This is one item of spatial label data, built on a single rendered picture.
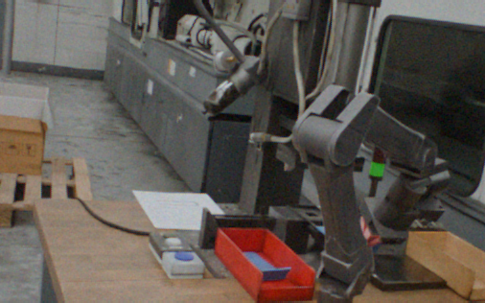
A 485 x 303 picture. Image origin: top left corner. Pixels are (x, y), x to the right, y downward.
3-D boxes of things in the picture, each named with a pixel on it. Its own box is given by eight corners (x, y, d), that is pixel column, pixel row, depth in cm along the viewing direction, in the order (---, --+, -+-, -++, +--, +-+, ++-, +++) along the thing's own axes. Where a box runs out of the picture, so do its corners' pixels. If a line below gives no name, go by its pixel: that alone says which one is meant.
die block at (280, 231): (281, 254, 157) (286, 223, 155) (264, 239, 165) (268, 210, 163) (355, 254, 166) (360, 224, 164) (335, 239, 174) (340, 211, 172)
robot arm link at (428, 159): (416, 185, 140) (424, 128, 135) (452, 198, 134) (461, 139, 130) (381, 198, 132) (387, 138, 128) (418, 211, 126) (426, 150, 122)
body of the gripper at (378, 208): (385, 204, 140) (403, 179, 136) (404, 244, 134) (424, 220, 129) (358, 202, 137) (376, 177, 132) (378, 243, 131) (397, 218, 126)
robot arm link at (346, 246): (348, 262, 128) (320, 108, 110) (376, 275, 123) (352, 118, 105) (326, 281, 125) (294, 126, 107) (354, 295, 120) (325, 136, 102)
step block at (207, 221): (201, 249, 151) (206, 211, 149) (197, 244, 154) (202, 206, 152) (228, 249, 154) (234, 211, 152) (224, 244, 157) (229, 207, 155)
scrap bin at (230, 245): (256, 303, 129) (261, 273, 127) (213, 253, 150) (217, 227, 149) (312, 301, 134) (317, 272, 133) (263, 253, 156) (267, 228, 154)
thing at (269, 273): (259, 284, 137) (262, 269, 136) (225, 255, 149) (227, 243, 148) (288, 281, 141) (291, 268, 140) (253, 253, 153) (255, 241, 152)
